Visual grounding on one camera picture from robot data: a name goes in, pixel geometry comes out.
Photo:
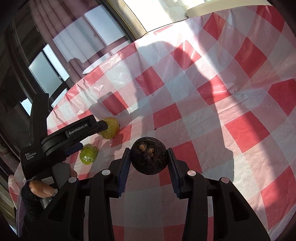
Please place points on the white side counter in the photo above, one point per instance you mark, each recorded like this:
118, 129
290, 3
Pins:
219, 5

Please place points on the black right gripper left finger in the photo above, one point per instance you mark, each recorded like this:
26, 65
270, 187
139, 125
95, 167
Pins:
81, 208

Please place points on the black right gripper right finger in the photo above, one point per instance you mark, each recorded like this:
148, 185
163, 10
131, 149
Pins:
233, 217

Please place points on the dark mangosteen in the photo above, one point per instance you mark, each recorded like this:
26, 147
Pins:
148, 155

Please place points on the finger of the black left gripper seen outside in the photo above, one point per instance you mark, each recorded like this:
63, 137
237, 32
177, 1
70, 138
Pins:
100, 126

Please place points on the left hand with black glove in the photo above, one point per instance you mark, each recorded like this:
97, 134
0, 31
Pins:
30, 209

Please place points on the red white checkered tablecloth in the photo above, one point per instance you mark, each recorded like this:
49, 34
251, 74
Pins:
218, 89

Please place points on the green half fruit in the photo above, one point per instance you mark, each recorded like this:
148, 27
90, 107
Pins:
88, 154

